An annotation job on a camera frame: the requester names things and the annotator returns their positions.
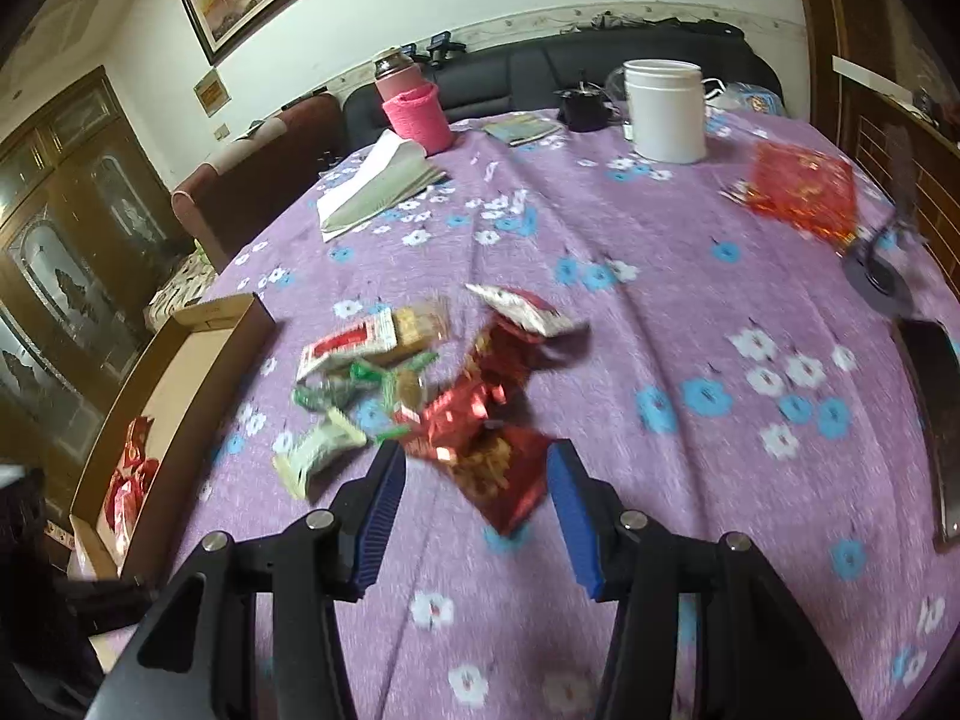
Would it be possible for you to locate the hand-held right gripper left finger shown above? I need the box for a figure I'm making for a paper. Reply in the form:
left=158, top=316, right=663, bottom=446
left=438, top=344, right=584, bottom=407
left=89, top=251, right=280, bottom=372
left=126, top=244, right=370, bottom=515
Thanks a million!
left=86, top=439, right=410, bottom=720

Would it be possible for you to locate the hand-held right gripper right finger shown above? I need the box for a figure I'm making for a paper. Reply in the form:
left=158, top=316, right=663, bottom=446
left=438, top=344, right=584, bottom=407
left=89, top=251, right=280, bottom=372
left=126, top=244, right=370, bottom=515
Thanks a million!
left=546, top=436, right=863, bottom=720

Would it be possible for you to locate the large red snack packet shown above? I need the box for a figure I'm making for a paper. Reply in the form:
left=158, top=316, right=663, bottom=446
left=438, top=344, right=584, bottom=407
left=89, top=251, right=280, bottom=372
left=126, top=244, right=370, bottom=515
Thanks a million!
left=450, top=424, right=556, bottom=537

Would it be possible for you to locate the white green snack packet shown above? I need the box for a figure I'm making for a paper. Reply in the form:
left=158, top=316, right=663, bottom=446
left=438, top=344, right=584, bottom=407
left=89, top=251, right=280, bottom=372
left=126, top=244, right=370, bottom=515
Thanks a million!
left=272, top=409, right=368, bottom=502

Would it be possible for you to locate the green candy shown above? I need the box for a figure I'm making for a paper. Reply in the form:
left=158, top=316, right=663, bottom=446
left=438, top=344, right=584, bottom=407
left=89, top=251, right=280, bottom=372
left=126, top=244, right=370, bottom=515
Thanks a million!
left=375, top=371, right=428, bottom=440
left=351, top=351, right=441, bottom=391
left=291, top=373, right=361, bottom=412

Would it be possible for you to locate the red foil snack packet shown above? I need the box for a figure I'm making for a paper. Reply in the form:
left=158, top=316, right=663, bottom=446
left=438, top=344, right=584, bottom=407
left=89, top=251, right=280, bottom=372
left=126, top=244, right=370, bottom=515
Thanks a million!
left=103, top=416, right=160, bottom=537
left=405, top=382, right=511, bottom=466
left=465, top=315, right=545, bottom=406

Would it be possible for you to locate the red white snack packet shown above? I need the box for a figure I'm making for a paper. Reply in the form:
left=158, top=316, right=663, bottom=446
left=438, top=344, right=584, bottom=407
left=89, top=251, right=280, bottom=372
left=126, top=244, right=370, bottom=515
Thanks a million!
left=296, top=307, right=398, bottom=383

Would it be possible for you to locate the tan wafer packet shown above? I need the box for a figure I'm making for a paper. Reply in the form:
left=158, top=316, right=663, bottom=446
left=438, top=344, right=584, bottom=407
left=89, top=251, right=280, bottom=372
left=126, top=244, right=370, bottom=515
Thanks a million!
left=392, top=298, right=452, bottom=361

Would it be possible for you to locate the small white red packet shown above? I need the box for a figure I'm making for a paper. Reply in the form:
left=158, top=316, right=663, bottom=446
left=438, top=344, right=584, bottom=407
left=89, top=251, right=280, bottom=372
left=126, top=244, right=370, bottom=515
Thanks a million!
left=465, top=281, right=593, bottom=338

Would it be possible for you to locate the brown cardboard box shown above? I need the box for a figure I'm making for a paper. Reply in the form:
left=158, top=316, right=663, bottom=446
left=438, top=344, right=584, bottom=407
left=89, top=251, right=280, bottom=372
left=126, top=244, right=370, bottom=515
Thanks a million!
left=67, top=292, right=277, bottom=586

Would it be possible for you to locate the purple floral tablecloth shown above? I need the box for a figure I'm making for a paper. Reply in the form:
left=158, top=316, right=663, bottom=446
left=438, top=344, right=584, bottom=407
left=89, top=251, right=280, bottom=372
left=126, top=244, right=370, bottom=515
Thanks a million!
left=97, top=109, right=953, bottom=720

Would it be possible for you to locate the floral seat cover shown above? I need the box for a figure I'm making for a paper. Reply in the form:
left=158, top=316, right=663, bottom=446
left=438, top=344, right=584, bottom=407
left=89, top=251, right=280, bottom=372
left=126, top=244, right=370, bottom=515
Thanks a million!
left=146, top=247, right=218, bottom=331

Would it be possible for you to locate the white paper sheet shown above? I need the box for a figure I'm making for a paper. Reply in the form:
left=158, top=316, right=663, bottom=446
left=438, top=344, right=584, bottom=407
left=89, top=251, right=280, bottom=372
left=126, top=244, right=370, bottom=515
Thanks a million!
left=316, top=127, right=428, bottom=242

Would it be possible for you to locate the brown armchair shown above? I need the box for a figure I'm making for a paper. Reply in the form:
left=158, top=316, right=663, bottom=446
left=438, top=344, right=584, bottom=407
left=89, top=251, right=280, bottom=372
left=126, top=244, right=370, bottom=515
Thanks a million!
left=171, top=94, right=350, bottom=271

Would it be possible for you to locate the black smartphone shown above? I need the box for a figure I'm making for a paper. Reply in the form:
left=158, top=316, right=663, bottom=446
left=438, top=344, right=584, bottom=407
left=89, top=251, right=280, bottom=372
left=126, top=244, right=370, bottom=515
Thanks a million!
left=896, top=319, right=960, bottom=552

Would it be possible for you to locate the black phone stand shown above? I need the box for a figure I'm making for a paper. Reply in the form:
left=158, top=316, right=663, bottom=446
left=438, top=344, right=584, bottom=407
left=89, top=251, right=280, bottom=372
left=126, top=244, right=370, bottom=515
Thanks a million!
left=840, top=206, right=914, bottom=312

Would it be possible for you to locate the small printed leaflet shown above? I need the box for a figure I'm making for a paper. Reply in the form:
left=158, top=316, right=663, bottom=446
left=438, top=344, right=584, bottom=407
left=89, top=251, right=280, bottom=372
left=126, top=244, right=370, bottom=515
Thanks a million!
left=482, top=114, right=565, bottom=148

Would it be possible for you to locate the thermos with pink sleeve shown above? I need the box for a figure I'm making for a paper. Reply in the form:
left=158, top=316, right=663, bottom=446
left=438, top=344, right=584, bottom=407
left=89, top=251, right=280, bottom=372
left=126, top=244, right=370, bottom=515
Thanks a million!
left=373, top=49, right=455, bottom=155

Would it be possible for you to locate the red plastic bag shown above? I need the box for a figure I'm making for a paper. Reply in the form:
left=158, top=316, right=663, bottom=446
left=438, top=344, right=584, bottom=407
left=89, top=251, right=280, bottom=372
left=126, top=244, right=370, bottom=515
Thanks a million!
left=746, top=142, right=861, bottom=245

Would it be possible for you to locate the small black cup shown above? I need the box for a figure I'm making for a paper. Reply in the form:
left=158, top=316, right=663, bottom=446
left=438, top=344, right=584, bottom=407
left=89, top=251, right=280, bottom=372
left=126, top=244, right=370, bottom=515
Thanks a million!
left=555, top=86, right=622, bottom=133

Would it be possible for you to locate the white plastic jar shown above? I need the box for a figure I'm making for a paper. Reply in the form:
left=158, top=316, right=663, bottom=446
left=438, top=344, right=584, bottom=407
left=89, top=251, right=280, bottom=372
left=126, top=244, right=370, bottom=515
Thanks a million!
left=624, top=58, right=710, bottom=164

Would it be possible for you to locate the black leather sofa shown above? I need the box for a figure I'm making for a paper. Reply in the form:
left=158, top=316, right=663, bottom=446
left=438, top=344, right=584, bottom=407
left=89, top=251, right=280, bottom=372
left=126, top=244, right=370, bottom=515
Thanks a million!
left=341, top=34, right=785, bottom=155

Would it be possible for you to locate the wooden glass door cabinet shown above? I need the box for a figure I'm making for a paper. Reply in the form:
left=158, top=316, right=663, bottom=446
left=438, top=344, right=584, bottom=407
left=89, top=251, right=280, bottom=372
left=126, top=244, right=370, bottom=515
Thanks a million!
left=0, top=64, right=196, bottom=481

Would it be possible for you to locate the blue patterned packet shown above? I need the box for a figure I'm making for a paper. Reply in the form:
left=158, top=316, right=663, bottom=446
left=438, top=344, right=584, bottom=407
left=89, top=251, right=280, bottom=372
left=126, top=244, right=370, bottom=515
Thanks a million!
left=731, top=82, right=785, bottom=118

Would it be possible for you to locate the black blue device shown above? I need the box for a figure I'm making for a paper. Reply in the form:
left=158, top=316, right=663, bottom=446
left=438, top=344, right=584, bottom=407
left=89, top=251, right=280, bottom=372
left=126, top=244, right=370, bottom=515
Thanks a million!
left=424, top=32, right=466, bottom=65

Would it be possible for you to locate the wooden side cabinet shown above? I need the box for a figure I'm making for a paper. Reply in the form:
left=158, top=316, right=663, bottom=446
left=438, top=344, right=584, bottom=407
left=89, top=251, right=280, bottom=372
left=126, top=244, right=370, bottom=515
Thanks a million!
left=787, top=0, right=960, bottom=293

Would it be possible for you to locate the yellow wall plaque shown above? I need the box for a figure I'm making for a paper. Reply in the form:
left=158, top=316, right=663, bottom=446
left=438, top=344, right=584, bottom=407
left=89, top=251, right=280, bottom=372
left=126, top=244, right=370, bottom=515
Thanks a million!
left=193, top=69, right=230, bottom=117

